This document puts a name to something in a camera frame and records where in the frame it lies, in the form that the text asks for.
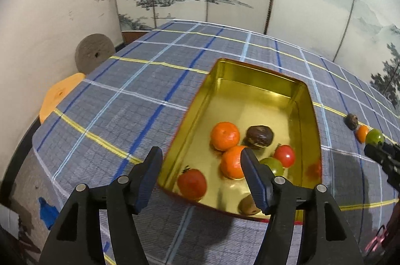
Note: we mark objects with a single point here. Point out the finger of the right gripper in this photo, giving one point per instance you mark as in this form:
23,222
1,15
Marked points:
389,148
382,158

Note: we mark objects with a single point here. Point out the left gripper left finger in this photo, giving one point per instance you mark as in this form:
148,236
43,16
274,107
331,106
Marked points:
76,236

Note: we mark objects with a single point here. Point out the green tomato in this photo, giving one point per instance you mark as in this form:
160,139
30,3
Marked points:
375,137
274,164

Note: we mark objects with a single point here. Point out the smooth orange kumquat fruit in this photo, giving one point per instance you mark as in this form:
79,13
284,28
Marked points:
361,133

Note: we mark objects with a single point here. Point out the dark passion fruit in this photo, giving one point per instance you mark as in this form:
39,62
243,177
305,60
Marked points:
351,121
259,136

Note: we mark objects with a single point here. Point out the red tomato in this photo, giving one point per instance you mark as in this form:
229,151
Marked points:
192,184
285,154

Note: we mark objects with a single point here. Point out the green tomato front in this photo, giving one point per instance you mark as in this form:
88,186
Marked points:
274,164

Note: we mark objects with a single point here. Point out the small brown kiwi fruit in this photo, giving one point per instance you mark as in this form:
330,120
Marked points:
247,206

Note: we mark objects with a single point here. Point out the dark passion fruit front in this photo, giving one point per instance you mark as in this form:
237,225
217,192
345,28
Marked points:
259,136

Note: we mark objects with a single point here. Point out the large mandarin orange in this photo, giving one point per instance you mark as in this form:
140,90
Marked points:
230,164

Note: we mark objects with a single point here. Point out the person's right hand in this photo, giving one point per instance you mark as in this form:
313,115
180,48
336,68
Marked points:
386,237

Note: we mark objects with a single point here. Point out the blue cloth on floor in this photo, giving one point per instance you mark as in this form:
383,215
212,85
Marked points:
48,213

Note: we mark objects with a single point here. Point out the orange wooden stool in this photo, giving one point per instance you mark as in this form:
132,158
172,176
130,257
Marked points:
57,93

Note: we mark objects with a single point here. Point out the round grey millstone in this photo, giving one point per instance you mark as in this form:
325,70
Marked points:
92,51

